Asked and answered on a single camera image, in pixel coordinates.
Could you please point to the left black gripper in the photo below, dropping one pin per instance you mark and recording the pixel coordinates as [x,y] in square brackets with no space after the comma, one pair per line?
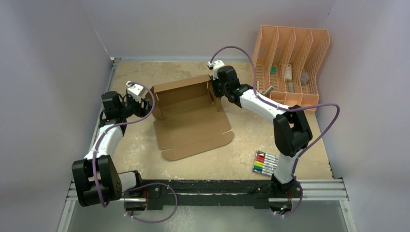
[143,111]

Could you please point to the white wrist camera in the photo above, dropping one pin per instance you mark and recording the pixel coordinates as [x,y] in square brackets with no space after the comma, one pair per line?
[214,66]
[136,91]

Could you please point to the orange plastic file organizer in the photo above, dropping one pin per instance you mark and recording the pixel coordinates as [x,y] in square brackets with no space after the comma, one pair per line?
[288,59]

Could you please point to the pack of coloured markers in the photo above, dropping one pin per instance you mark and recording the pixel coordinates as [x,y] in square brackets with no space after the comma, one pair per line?
[265,163]

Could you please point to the black white striped item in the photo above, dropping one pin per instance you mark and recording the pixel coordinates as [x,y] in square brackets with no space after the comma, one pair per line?
[267,92]

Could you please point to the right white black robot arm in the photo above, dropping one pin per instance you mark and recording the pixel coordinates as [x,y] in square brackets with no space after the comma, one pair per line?
[292,132]

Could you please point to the brown cardboard box sheet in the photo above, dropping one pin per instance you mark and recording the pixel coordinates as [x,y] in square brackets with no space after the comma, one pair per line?
[189,119]

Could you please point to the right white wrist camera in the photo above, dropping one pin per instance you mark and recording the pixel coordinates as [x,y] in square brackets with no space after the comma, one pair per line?
[214,66]

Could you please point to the green small object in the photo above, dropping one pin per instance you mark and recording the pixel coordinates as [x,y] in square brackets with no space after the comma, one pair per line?
[273,70]

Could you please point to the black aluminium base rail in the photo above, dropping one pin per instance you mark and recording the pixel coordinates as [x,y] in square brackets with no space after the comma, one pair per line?
[259,194]

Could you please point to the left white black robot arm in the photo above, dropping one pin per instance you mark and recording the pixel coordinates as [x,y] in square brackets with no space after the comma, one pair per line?
[95,176]

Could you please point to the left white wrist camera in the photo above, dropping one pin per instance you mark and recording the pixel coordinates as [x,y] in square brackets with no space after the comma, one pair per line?
[136,91]

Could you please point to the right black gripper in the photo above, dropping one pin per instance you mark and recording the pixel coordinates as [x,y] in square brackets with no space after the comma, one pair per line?
[216,86]

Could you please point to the clear plastic cup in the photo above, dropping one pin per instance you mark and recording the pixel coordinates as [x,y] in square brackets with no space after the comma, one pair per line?
[304,78]

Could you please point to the white paper box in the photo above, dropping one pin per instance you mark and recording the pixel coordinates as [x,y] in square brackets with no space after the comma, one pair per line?
[288,73]

